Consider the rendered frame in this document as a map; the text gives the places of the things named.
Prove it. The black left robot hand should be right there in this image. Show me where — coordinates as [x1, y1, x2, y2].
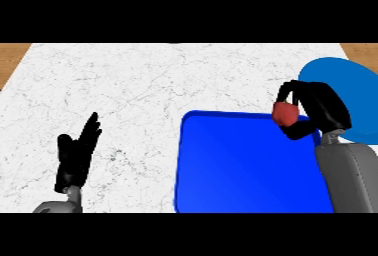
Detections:
[53, 111, 103, 195]

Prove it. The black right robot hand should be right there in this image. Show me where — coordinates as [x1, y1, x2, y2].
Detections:
[276, 79, 353, 141]

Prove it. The red bell pepper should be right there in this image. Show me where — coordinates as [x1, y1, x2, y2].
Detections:
[271, 101, 299, 127]

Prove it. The blue round plate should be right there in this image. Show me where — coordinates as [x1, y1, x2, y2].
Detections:
[297, 57, 378, 146]

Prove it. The blue rectangular tray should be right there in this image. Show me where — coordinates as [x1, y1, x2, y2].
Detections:
[173, 109, 336, 214]

